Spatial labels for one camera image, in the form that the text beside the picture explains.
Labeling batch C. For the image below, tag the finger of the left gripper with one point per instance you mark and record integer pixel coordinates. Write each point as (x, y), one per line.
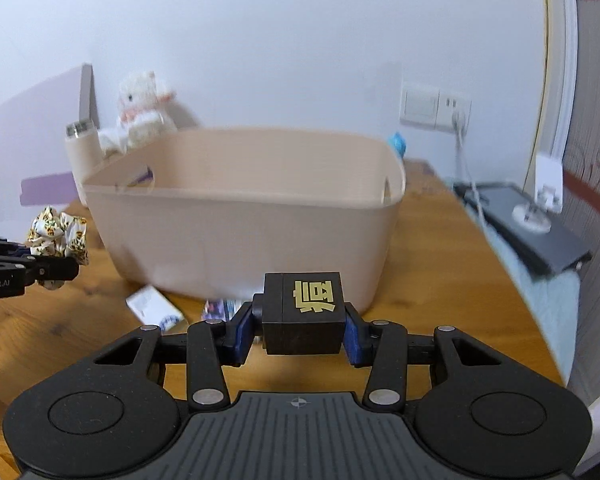
(5, 249)
(29, 269)

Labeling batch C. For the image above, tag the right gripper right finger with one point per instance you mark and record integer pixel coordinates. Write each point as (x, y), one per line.
(387, 350)

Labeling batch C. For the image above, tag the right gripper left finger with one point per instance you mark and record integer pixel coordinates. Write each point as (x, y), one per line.
(203, 350)

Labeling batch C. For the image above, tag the floral fabric scrunchie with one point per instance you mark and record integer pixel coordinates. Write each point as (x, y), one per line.
(58, 235)

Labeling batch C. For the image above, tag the dark brown cube box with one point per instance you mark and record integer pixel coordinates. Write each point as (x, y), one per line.
(303, 314)

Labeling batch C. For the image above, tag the purple cartoon card box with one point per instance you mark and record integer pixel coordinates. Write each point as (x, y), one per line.
(221, 309)

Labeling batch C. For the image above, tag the small white box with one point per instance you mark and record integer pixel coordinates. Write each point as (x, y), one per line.
(152, 308)

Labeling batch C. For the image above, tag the lilac headboard panel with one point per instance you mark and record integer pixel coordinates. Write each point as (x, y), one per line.
(35, 171)

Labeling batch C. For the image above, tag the cream thermos bottle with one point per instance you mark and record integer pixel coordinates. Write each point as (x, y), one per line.
(84, 152)

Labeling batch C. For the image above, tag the beige plastic storage basket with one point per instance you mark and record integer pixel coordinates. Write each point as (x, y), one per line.
(208, 212)

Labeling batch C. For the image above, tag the white plush lamb toy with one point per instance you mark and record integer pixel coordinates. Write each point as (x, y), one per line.
(143, 114)

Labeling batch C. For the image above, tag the grey laptop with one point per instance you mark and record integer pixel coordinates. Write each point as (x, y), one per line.
(548, 254)

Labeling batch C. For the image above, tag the white phone stand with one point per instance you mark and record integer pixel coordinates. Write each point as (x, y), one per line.
(548, 190)

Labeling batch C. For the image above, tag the blue toy figurine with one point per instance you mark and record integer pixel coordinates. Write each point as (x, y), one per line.
(398, 143)

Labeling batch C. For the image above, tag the white wall switch socket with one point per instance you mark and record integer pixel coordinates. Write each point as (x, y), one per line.
(432, 108)

